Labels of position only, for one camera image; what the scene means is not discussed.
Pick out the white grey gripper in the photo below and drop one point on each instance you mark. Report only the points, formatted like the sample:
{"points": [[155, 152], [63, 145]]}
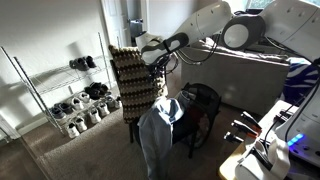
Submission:
{"points": [[153, 48]]}

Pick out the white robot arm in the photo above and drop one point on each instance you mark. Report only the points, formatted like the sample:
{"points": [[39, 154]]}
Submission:
{"points": [[294, 24]]}

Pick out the brown cream crochet pillow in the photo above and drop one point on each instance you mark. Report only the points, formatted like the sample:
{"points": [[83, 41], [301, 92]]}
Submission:
{"points": [[138, 90]]}

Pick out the black shoes top shelf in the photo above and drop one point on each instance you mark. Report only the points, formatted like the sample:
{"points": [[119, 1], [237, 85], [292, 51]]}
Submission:
{"points": [[83, 63]]}

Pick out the black mesh laundry hamper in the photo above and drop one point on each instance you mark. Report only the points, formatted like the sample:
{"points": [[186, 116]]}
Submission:
{"points": [[203, 107]]}

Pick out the grey sofa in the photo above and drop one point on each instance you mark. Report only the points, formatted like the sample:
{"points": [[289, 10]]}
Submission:
{"points": [[244, 80]]}

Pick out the white sneaker on floor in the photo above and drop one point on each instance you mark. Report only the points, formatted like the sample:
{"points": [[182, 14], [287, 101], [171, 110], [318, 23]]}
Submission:
{"points": [[72, 130]]}

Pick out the blue white striped blanket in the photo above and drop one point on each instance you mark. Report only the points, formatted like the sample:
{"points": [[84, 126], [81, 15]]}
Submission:
{"points": [[300, 79]]}

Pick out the wire shoe rack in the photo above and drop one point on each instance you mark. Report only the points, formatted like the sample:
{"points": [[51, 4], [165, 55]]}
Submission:
{"points": [[54, 92]]}

